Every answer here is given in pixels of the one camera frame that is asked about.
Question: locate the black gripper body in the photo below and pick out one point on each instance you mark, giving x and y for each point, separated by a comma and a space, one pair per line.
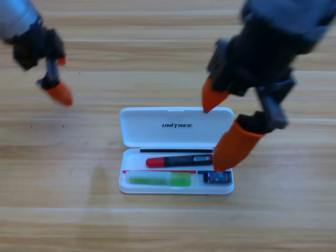
36, 47
252, 60

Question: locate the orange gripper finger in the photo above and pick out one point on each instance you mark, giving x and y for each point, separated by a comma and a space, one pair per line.
212, 98
60, 94
233, 147
62, 61

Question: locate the black eraser with label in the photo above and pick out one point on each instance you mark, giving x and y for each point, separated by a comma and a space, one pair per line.
216, 177

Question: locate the white Unitree pencil case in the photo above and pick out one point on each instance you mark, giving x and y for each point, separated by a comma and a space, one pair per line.
170, 136

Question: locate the red black marker pen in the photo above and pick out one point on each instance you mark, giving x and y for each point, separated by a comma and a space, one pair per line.
178, 160

